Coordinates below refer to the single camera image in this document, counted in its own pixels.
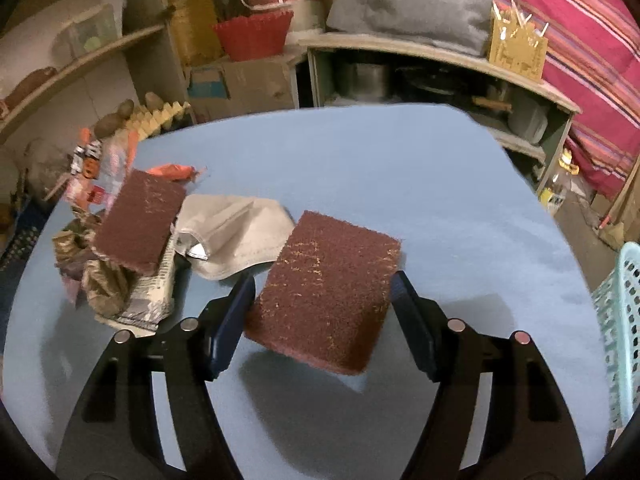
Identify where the cardboard box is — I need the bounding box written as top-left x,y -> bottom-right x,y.
185,52 -> 301,123

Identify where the printed paper packet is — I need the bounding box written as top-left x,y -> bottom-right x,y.
107,240 -> 183,331

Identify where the yellow fabric bundle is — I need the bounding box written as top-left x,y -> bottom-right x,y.
120,100 -> 193,138

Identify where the metal pot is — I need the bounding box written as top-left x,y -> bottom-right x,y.
335,62 -> 391,103

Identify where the red plastic basket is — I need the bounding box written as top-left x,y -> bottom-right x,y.
212,10 -> 295,61

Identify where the grey cushion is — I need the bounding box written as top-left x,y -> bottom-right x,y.
326,0 -> 497,56

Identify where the orange black snack wrapper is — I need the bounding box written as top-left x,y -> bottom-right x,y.
67,129 -> 106,181

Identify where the teal plastic basket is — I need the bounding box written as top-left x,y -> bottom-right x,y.
590,241 -> 640,428

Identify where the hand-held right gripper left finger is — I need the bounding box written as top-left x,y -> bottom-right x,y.
55,274 -> 257,480

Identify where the pink snack wrapper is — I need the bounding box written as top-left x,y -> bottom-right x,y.
65,132 -> 138,206

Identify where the plain white bucket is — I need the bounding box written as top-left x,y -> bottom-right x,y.
285,0 -> 328,36

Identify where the orange twisted wrapper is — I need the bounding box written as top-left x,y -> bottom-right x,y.
149,162 -> 208,183

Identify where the pink striped blanket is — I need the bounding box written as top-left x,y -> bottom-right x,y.
477,0 -> 640,198

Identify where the curved wooden shelf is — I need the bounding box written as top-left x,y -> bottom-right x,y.
0,0 -> 188,146

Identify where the grey shelf unit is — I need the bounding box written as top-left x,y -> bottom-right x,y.
299,32 -> 583,191

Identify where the stack of grey plates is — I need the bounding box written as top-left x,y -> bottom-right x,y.
507,95 -> 551,143

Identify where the clear bottle yellow label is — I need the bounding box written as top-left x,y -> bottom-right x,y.
537,170 -> 573,216

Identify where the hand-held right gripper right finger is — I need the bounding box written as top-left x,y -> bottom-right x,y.
390,270 -> 586,480

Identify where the yellow oil bottle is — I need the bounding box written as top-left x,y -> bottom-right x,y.
162,0 -> 223,66

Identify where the dark frying pan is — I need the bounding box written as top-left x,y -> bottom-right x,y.
395,65 -> 471,103

